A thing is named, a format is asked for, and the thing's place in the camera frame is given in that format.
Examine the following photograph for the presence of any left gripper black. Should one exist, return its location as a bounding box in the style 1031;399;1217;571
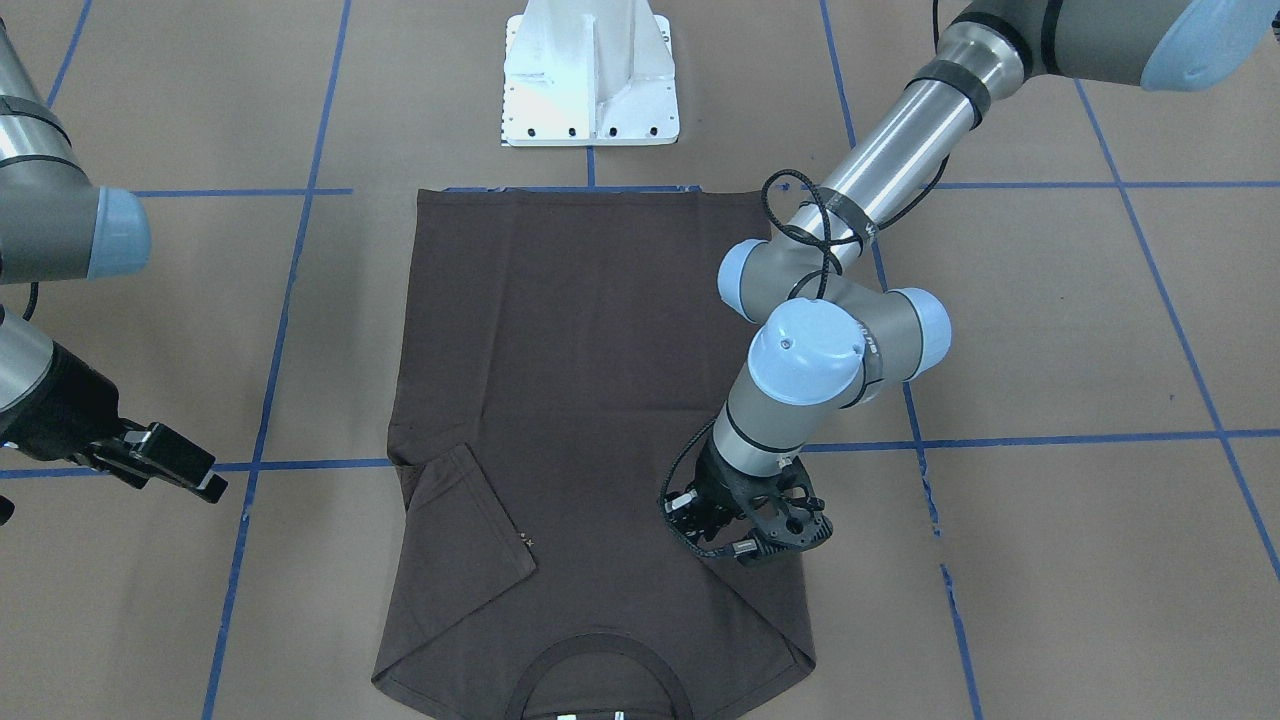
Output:
660;439;771;546

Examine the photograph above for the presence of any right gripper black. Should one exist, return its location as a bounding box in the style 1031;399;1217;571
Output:
1;343;228;503

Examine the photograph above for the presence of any brown t-shirt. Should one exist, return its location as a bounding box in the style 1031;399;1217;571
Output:
371;190;817;719

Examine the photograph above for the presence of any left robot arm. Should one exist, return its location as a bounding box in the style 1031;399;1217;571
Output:
658;1;1277;564

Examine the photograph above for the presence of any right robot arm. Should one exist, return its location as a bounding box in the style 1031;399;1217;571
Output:
1;36;227;503

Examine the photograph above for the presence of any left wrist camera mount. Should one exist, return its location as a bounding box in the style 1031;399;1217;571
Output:
727;457;835;566

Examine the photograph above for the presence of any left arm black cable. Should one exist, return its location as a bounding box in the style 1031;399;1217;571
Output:
660;168;951;561

